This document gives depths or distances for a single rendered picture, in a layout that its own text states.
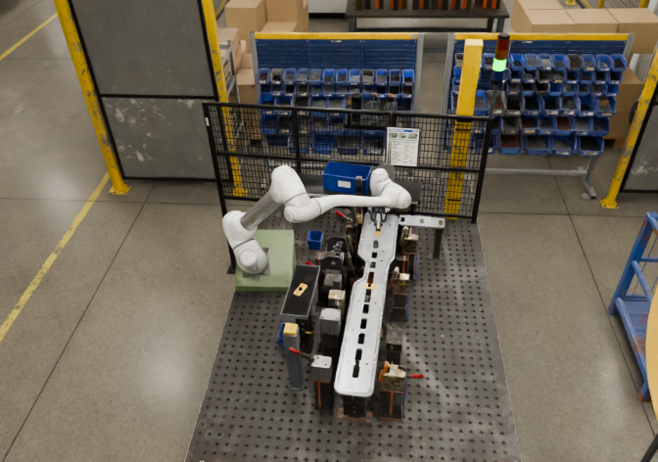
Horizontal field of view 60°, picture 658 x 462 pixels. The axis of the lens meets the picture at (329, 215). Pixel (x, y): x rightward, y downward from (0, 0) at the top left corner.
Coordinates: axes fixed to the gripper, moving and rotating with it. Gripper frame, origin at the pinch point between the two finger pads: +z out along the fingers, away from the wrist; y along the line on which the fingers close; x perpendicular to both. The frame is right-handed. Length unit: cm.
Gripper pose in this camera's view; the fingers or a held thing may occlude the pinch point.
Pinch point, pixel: (378, 225)
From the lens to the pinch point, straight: 357.8
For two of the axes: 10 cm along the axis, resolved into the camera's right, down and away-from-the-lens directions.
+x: 1.7, -6.3, 7.6
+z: 0.4, 7.7, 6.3
